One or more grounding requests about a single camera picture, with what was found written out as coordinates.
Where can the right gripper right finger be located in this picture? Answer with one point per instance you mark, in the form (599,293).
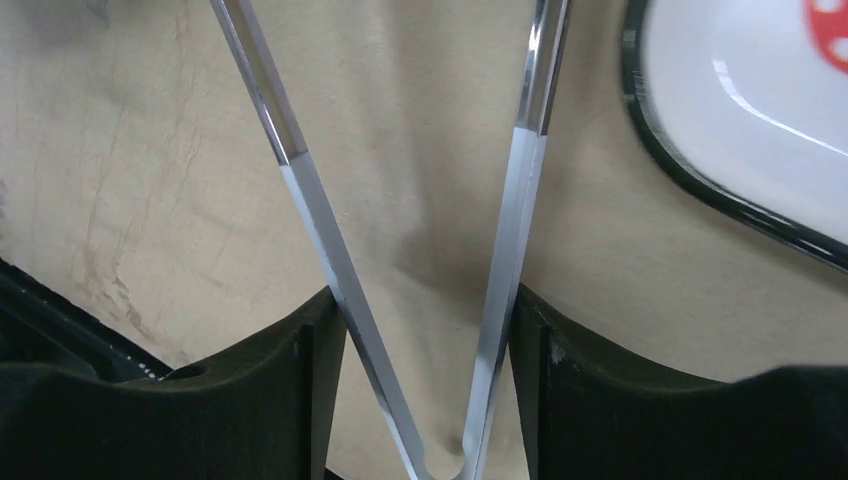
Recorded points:
(592,409)

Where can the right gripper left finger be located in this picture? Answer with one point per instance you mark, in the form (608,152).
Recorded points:
(260,409)

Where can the strawberry print white tray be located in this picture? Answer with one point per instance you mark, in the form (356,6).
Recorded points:
(743,104)

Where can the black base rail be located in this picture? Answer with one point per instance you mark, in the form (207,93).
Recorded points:
(41,326)

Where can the metal tongs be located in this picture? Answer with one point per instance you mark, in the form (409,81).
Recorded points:
(260,75)

